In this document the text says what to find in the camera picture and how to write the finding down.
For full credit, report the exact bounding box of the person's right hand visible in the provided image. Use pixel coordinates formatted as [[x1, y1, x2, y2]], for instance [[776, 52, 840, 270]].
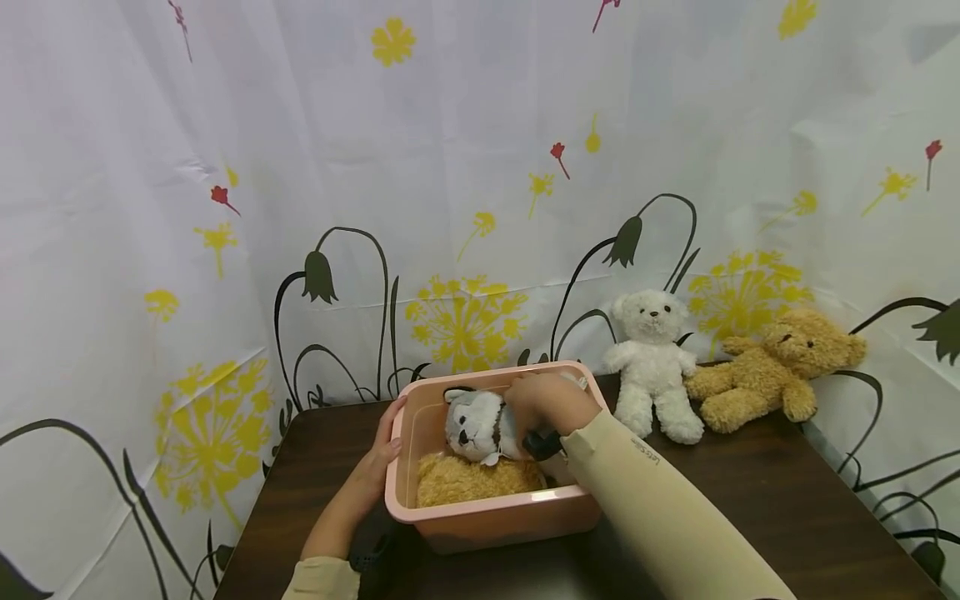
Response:
[[502, 372, 603, 452]]

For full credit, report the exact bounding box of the person's left hand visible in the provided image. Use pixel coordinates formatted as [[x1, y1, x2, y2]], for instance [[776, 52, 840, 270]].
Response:
[[338, 396, 408, 522]]

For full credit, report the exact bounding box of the grey white husky plush toy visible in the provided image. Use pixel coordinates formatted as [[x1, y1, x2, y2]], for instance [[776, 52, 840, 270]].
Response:
[[442, 387, 543, 467]]

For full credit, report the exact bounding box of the pink plastic bin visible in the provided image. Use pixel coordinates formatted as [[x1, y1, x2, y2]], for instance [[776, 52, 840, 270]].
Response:
[[383, 360, 610, 555]]

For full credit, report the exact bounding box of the person's right forearm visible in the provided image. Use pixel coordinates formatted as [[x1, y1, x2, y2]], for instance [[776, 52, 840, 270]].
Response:
[[558, 407, 798, 600]]

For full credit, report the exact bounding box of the person's left forearm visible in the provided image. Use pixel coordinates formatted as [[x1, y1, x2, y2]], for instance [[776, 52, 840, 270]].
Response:
[[282, 497, 378, 600]]

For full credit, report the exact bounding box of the black wrist band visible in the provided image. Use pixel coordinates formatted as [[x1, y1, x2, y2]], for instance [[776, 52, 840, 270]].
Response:
[[522, 427, 565, 462], [347, 527, 403, 584]]

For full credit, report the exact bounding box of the golden brown plush toy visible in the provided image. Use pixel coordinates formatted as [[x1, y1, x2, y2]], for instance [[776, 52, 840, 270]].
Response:
[[416, 451, 548, 508]]

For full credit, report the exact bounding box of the white teddy bear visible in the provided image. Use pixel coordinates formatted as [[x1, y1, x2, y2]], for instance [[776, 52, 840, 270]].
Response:
[[602, 289, 705, 445]]

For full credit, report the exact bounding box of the light brown teddy bear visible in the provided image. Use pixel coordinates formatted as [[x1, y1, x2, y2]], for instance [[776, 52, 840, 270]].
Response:
[[683, 309, 868, 434]]

